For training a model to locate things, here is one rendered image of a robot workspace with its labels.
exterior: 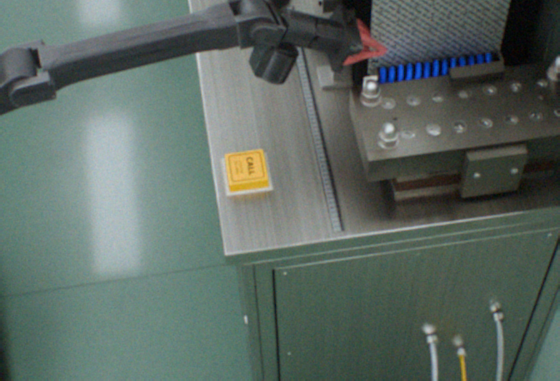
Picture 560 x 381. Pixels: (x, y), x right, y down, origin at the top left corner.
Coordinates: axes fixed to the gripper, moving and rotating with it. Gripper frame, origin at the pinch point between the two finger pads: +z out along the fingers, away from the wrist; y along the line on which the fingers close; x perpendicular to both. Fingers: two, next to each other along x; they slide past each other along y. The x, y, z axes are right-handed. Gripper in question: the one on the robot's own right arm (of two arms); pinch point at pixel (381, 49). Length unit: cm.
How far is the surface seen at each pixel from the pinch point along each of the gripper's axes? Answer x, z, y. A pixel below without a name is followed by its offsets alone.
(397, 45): 2.0, 2.0, 0.3
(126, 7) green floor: -119, 7, -127
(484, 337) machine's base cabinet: -48, 49, 26
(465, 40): 6.9, 13.1, 0.3
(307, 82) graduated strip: -20.5, -1.6, -9.5
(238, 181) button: -26.1, -16.9, 12.8
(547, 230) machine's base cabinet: -9.5, 35.1, 25.8
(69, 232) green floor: -129, -12, -44
